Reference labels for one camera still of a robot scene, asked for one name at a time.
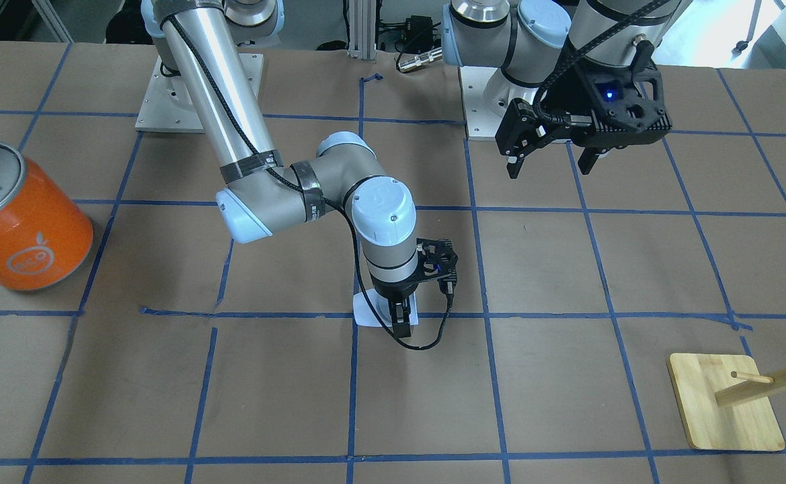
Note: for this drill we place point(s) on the light blue cup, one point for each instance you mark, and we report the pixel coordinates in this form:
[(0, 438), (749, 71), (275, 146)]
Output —
[(363, 314)]

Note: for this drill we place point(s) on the wooden cup rack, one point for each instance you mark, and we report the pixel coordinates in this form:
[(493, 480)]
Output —
[(724, 402)]

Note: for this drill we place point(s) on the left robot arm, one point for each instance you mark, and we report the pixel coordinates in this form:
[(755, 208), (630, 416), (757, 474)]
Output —
[(532, 43)]

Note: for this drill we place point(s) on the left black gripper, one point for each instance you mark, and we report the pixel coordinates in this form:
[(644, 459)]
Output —
[(565, 101)]

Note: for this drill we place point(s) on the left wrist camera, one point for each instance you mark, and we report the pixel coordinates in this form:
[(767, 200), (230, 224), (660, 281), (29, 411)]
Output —
[(627, 107)]

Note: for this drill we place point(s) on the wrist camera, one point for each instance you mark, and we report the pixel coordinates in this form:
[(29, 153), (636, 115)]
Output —
[(437, 261), (627, 107)]

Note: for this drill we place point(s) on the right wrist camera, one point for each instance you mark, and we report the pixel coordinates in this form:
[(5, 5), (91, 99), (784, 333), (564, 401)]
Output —
[(437, 261)]

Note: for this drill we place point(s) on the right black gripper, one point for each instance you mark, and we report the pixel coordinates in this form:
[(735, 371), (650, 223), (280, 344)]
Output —
[(395, 292)]

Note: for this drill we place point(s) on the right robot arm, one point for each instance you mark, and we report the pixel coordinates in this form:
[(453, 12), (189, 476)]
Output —
[(267, 190)]

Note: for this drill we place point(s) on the aluminium frame post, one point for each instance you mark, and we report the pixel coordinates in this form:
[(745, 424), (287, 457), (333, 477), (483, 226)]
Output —
[(361, 26)]

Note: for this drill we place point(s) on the orange can with metal lid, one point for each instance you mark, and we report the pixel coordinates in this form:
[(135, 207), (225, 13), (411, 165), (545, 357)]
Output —
[(44, 236)]

